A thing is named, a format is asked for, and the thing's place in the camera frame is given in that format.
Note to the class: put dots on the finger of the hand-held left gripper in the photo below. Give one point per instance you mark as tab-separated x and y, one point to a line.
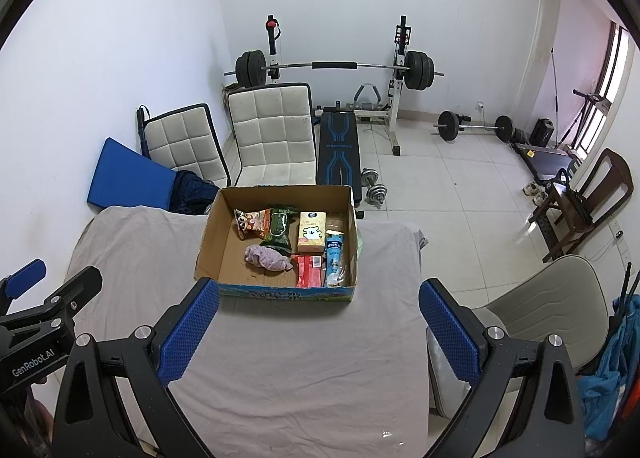
25	275
77	290

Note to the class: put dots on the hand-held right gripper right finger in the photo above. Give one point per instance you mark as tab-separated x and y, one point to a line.
450	333

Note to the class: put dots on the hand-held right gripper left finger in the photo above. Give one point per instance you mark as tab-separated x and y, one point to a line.
192	325

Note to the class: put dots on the cardboard box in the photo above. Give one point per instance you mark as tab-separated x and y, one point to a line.
222	243

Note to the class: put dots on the grey-purple cloth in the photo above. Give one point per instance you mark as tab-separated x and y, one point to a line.
267	258

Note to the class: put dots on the orange cartoon snack packet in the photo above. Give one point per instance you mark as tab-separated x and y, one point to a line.
250	223

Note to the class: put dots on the red snack packet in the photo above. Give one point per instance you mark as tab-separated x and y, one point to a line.
309	272

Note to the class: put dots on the green snack packet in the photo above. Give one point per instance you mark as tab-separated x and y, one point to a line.
280	228

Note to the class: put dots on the long light blue packet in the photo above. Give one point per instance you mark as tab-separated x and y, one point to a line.
334	255

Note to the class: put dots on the yellow tissue pack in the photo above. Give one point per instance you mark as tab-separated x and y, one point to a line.
311	233

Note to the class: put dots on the person's left forearm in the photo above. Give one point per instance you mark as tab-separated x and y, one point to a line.
36	425

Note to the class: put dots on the grey plastic chair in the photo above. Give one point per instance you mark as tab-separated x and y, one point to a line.
550	308

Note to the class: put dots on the blue foam mat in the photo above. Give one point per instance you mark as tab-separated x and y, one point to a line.
125	178

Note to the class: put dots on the dark blue garment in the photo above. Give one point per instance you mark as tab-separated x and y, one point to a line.
192	193

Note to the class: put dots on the chrome dumbbell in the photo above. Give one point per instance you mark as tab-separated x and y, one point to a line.
376	194
370	177

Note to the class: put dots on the pair of white shoes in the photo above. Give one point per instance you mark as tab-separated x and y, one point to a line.
535	193

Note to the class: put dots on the blue jacket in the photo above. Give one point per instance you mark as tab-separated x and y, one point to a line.
615	378

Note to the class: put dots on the white padded chair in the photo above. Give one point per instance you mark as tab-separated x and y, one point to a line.
182	143
272	133

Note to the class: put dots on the black poles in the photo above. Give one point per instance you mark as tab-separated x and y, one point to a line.
627	288

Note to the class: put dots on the treadmill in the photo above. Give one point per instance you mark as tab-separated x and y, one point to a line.
545	161

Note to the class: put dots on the short barbell with plates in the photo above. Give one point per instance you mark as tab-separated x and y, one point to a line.
449	126

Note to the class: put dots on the dark wooden chair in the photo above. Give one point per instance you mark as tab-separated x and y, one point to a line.
610	188

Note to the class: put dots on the black weight bench pad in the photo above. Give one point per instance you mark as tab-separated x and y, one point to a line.
337	148

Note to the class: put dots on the black speaker box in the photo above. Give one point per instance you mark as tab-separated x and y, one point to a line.
542	132

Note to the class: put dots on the white barbell rack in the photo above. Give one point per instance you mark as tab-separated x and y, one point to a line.
397	103

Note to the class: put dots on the thin black upright rod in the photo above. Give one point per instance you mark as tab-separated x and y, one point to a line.
554	83

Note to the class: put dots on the racked barbell with plates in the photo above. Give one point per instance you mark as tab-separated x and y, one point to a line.
334	65

